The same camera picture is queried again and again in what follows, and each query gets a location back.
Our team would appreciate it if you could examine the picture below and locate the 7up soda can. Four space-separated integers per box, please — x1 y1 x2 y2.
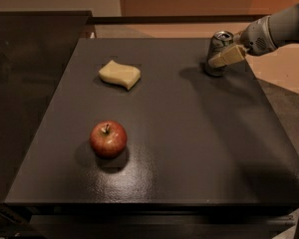
204 31 233 77

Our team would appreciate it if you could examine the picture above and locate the yellow sponge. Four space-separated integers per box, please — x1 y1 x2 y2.
99 60 141 91

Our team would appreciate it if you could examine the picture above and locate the red apple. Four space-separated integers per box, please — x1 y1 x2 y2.
90 120 128 159

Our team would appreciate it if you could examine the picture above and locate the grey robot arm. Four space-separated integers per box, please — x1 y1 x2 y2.
207 4 299 69

